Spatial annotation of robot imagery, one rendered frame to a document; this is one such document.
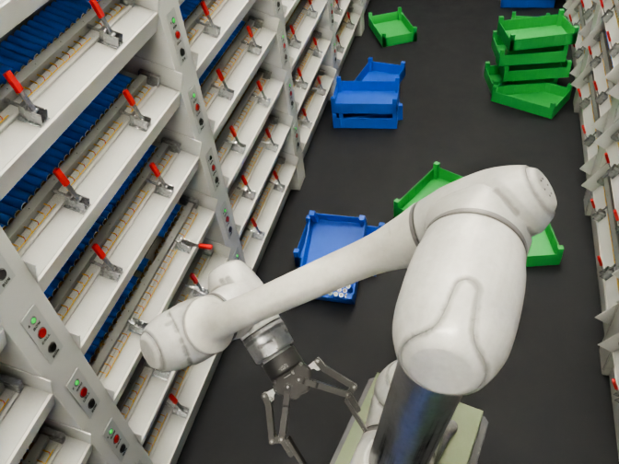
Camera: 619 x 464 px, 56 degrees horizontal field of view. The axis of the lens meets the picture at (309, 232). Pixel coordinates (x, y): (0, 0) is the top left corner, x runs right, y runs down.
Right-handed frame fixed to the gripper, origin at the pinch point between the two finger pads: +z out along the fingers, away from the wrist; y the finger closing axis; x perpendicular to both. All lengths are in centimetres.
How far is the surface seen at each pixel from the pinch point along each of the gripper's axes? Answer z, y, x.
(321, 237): -50, 23, 91
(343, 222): -50, 33, 91
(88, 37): -91, 4, -15
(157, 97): -85, 7, 7
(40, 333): -44, -29, -22
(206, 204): -67, 0, 40
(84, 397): -33.7, -35.3, -5.0
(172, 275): -52, -15, 27
